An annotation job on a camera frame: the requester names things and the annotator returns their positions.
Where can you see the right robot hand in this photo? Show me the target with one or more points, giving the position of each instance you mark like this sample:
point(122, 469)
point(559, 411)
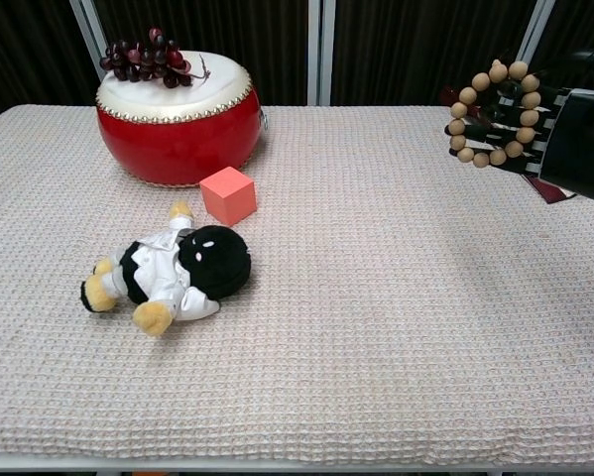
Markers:
point(579, 144)

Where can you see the folding fan with dark red ribs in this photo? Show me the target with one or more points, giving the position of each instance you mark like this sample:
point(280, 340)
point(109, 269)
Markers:
point(549, 191)

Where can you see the beige woven tablecloth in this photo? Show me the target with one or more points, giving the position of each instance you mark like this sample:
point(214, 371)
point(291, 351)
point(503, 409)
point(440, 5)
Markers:
point(326, 347)

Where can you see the orange pink cube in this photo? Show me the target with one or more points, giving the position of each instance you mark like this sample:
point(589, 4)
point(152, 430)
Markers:
point(224, 198)

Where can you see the black-headed plush doll white shirt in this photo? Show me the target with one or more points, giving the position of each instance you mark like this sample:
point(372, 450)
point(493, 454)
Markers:
point(217, 263)

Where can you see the red drum with white skin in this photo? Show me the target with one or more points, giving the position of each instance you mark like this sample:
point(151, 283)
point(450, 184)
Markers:
point(177, 144)

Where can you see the dark red grape bunch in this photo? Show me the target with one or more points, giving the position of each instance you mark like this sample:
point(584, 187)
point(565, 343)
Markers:
point(143, 62)

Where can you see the grey metal partition post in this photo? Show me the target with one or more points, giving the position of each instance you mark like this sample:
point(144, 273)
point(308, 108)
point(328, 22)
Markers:
point(534, 30)
point(321, 49)
point(90, 35)

